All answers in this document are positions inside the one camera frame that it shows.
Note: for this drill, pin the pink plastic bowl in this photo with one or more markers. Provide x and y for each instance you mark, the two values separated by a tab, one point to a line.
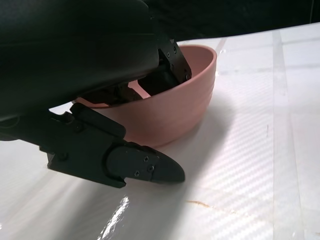
175	107

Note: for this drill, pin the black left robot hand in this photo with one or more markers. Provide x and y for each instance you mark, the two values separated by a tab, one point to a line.
62	50

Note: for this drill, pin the black backdrop curtain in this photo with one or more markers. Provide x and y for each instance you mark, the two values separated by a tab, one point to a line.
225	15

